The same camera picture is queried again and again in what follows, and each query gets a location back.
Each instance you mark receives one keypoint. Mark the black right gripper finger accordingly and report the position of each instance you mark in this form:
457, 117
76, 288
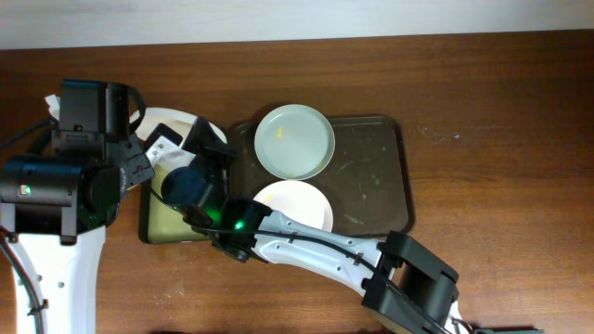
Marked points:
202, 139
162, 130

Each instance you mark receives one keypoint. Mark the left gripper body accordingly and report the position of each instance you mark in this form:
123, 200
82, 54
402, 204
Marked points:
136, 163

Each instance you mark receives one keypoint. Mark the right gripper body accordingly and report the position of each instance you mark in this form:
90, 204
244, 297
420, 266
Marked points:
214, 167

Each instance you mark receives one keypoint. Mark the pale green plate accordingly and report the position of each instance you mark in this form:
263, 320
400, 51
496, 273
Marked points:
174, 120

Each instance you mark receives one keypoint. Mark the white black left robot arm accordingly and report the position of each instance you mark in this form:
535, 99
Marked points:
58, 199

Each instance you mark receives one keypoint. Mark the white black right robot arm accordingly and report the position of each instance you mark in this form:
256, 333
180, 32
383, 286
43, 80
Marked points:
404, 285

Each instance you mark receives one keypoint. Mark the small black tray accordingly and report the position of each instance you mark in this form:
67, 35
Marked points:
143, 213

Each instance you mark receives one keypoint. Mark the large brown tray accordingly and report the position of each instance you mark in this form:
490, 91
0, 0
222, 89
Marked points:
366, 181

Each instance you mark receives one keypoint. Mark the yellow-green foam pad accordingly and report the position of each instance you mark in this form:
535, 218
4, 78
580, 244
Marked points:
165, 225

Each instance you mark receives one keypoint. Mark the pale blue plate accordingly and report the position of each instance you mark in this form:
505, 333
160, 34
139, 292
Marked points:
294, 142

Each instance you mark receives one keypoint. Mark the pale pink plate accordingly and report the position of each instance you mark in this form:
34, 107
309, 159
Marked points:
299, 201

